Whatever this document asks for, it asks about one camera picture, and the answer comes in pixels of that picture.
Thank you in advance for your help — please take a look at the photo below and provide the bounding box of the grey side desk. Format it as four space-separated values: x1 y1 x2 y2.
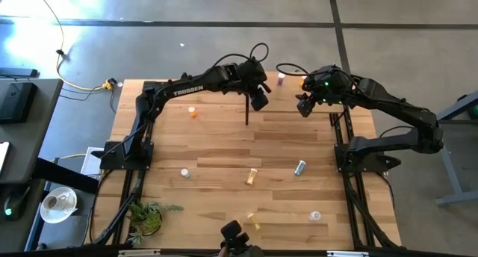
0 77 64 257

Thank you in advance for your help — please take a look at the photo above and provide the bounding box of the yellow cable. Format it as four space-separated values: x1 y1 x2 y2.
32 0 113 92

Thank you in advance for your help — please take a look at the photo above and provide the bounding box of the potted succulent plant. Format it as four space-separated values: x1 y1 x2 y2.
126 199 184 247

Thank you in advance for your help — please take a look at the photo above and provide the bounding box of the silver rail bracket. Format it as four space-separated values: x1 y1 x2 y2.
326 250 370 257
118 249 162 257

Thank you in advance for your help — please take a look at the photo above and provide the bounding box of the white phone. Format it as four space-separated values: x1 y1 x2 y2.
0 140 10 176

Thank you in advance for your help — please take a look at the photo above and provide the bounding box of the black box device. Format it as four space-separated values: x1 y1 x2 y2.
0 81 38 124

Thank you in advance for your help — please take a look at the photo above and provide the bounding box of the white coffee cup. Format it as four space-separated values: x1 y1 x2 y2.
43 194 70 212

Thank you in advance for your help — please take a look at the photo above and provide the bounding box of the black cable loop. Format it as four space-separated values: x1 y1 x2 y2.
211 43 270 69
275 62 311 78

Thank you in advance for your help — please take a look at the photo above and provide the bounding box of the black table edge rail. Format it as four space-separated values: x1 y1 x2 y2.
85 244 478 257

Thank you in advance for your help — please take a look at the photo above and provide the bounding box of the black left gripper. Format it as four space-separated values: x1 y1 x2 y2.
238 60 270 113

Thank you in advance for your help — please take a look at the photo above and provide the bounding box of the grey metal stand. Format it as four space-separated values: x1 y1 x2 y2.
435 90 478 208

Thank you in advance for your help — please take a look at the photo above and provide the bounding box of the white paper sheet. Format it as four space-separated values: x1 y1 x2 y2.
80 146 105 176

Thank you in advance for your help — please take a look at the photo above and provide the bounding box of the black frame rail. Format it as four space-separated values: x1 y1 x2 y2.
89 169 150 247
341 170 403 250

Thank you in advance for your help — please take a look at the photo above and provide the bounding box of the black flat device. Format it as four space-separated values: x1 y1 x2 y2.
0 66 39 79

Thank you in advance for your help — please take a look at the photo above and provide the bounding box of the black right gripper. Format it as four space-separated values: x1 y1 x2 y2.
297 66 343 119

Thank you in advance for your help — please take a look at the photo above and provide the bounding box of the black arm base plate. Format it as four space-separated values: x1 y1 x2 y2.
91 139 155 172
333 135 403 175

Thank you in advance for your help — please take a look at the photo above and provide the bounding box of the white cup on saucer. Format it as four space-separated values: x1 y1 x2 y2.
40 186 78 225

